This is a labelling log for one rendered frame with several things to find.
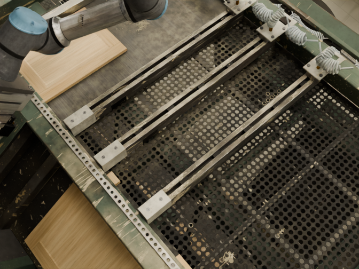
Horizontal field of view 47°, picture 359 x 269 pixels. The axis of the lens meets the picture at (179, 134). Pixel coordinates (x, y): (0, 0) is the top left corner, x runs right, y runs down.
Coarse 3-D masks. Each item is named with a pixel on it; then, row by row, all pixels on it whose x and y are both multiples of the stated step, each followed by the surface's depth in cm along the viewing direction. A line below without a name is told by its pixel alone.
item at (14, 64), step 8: (0, 48) 135; (0, 56) 135; (8, 56) 136; (16, 56) 137; (0, 64) 137; (8, 64) 137; (16, 64) 139; (0, 72) 136; (8, 72) 138; (16, 72) 141; (8, 80) 140
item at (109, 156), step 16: (272, 16) 190; (288, 16) 204; (272, 32) 199; (256, 48) 199; (224, 64) 195; (240, 64) 196; (208, 80) 193; (224, 80) 196; (176, 96) 186; (192, 96) 186; (160, 112) 182; (176, 112) 184; (144, 128) 182; (160, 128) 184; (112, 144) 175; (128, 144) 175; (96, 160) 172; (112, 160) 173
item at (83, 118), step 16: (240, 0) 209; (224, 16) 209; (240, 16) 213; (208, 32) 204; (176, 48) 199; (192, 48) 202; (160, 64) 195; (176, 64) 202; (128, 80) 190; (144, 80) 192; (112, 96) 186; (128, 96) 192; (80, 112) 182; (96, 112) 183; (80, 128) 183
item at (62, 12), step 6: (72, 0) 218; (78, 0) 218; (84, 0) 219; (90, 0) 221; (60, 6) 216; (66, 6) 216; (72, 6) 216; (78, 6) 219; (48, 12) 214; (54, 12) 214; (60, 12) 214; (66, 12) 216; (72, 12) 219; (48, 18) 212
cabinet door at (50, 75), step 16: (96, 32) 211; (64, 48) 206; (80, 48) 206; (96, 48) 206; (112, 48) 206; (32, 64) 201; (48, 64) 201; (64, 64) 201; (80, 64) 202; (96, 64) 201; (32, 80) 197; (48, 80) 197; (64, 80) 197; (80, 80) 198; (48, 96) 192
